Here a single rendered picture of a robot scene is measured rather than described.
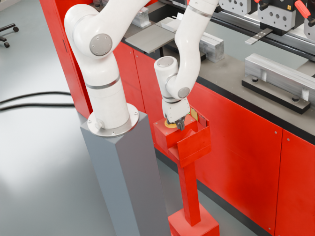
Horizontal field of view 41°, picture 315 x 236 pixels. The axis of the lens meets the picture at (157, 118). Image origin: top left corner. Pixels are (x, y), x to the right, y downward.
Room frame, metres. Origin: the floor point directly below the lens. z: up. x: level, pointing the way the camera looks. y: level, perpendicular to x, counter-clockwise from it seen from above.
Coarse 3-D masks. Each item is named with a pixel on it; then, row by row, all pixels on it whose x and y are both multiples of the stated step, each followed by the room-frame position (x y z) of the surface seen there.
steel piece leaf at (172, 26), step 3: (174, 21) 1.85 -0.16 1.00; (177, 21) 1.85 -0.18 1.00; (180, 21) 1.84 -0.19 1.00; (162, 24) 1.82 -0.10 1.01; (165, 24) 1.80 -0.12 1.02; (168, 24) 1.83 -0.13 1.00; (171, 24) 1.82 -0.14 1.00; (174, 24) 1.82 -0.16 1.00; (177, 24) 1.81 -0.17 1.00; (165, 27) 1.80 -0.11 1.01; (168, 27) 1.78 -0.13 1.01; (171, 27) 1.76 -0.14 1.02; (174, 27) 1.79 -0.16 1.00; (177, 27) 1.79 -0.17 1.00; (171, 30) 1.76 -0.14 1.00; (174, 30) 1.76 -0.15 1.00
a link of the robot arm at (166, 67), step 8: (168, 56) 1.29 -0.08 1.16; (160, 64) 1.25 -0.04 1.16; (168, 64) 1.24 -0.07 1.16; (176, 64) 1.24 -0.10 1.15; (160, 72) 1.22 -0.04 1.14; (168, 72) 1.22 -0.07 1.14; (176, 72) 1.23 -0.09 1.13; (160, 80) 1.23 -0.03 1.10; (168, 80) 1.20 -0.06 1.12; (160, 88) 1.25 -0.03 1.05; (168, 96) 1.22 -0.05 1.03
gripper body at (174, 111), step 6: (162, 102) 1.26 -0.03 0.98; (168, 102) 1.23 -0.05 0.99; (174, 102) 1.23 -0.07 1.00; (180, 102) 1.25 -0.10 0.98; (186, 102) 1.26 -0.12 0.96; (168, 108) 1.23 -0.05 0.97; (174, 108) 1.23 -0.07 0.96; (180, 108) 1.25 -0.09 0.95; (186, 108) 1.26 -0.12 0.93; (168, 114) 1.23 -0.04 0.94; (174, 114) 1.23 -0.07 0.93; (180, 114) 1.25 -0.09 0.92; (174, 120) 1.24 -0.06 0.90
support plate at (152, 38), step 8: (160, 24) 1.85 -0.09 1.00; (144, 32) 1.80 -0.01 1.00; (152, 32) 1.78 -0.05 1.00; (160, 32) 1.77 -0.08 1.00; (168, 32) 1.76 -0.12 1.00; (128, 40) 1.75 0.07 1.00; (136, 40) 1.73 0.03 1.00; (144, 40) 1.72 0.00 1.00; (152, 40) 1.71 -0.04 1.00; (160, 40) 1.69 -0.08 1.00; (168, 40) 1.68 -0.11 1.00; (144, 48) 1.65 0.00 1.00; (152, 48) 1.64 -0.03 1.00
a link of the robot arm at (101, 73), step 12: (72, 12) 1.22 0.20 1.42; (84, 12) 1.19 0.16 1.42; (96, 12) 1.20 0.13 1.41; (72, 24) 1.17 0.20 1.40; (72, 48) 1.21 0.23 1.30; (84, 60) 1.17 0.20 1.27; (96, 60) 1.17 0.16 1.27; (108, 60) 1.17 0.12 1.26; (84, 72) 1.15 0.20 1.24; (96, 72) 1.13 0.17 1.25; (108, 72) 1.13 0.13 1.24; (96, 84) 1.12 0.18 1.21; (108, 84) 1.12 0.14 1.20
